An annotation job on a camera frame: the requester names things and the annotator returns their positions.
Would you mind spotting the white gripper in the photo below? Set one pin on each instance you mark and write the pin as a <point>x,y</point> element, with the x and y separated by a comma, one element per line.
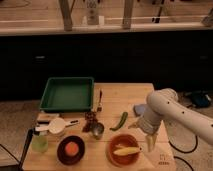
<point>149,125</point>

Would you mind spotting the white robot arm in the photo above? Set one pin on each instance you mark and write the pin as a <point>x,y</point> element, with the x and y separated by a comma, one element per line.
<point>164,103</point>

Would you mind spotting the red bowl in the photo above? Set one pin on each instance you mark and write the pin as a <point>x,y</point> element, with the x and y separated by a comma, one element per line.
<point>120,141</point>

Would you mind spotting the yellow banana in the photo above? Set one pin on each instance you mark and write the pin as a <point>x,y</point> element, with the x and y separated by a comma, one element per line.
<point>126,151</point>

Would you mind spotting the dark bowl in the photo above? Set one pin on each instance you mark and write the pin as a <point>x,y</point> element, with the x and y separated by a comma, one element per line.
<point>70,160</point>

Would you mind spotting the blue cloth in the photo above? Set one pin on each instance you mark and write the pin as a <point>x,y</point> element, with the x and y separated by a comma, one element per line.
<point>139,109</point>

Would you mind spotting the green chili pepper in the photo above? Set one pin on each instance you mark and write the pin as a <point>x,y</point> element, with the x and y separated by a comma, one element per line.
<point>121,122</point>

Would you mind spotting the metal cup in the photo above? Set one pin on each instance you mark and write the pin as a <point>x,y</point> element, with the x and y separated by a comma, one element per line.
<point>98,130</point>

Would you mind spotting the dark grapes bunch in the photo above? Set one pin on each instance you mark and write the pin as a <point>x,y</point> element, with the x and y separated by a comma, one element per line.
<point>90,118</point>

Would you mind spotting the orange fruit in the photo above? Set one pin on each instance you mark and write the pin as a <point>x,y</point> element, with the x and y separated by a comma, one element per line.
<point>71,149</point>

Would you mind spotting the green tray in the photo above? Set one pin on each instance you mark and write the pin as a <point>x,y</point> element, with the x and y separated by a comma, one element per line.
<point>68,94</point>

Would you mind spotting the green transparent cup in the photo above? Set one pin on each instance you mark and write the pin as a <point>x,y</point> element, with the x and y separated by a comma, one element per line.
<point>39,143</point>

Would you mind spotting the brown-handled fork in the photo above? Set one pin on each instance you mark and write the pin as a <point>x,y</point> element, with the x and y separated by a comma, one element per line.
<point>99,108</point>

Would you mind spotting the wooden table frame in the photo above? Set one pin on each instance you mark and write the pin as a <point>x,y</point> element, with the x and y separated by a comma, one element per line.
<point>93,17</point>

